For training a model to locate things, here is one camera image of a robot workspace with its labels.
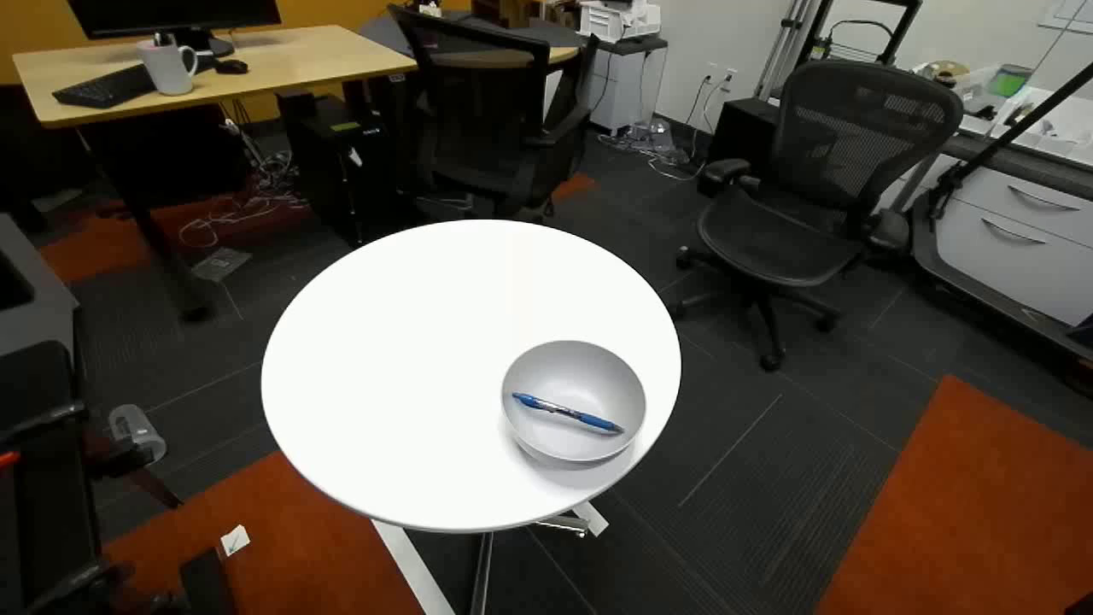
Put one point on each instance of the black camera stand pole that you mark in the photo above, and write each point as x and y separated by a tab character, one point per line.
1010	137

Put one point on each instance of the black computer tower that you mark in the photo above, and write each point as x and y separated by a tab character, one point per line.
336	157

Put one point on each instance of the white mug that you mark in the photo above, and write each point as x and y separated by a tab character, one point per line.
173	70

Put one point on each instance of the white drawer cabinet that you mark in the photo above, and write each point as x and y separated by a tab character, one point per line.
1026	245

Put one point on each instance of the black support post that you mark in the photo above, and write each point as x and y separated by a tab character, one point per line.
205	582

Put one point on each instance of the light wooden desk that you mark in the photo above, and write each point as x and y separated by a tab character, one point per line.
295	64

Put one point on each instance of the white device green screen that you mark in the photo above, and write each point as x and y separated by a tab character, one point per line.
1010	79

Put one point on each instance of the white floor tag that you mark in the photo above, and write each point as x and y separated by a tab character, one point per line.
235	541

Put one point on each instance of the black high-back office chair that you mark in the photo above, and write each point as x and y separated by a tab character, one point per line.
480	114

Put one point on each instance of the black computer mouse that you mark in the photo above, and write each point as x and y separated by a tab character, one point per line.
229	66

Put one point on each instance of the blue pen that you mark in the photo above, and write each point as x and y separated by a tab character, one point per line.
565	414

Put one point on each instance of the black monitor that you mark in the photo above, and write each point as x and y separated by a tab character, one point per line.
173	14

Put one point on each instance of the white printer on stand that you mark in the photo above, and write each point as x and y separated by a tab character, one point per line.
621	22

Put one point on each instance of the black keyboard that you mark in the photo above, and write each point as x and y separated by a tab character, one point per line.
108	87

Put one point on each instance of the white bowl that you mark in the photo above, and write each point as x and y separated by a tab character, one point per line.
592	371

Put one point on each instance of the black mesh office chair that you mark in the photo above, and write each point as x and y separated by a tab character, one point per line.
773	235

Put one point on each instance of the white table base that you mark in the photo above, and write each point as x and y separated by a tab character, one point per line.
404	559

